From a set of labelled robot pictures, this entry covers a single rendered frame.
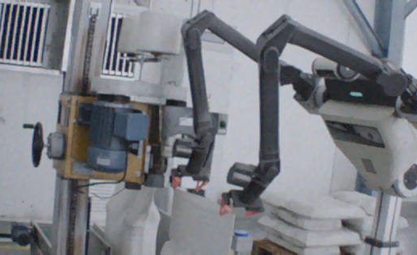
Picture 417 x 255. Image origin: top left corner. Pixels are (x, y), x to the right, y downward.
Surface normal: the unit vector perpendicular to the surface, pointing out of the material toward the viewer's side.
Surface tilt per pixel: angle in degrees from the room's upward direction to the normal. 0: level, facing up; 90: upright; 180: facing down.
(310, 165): 90
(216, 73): 90
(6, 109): 90
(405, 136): 90
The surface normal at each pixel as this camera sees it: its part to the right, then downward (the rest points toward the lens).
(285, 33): 0.09, 0.51
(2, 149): 0.44, 0.10
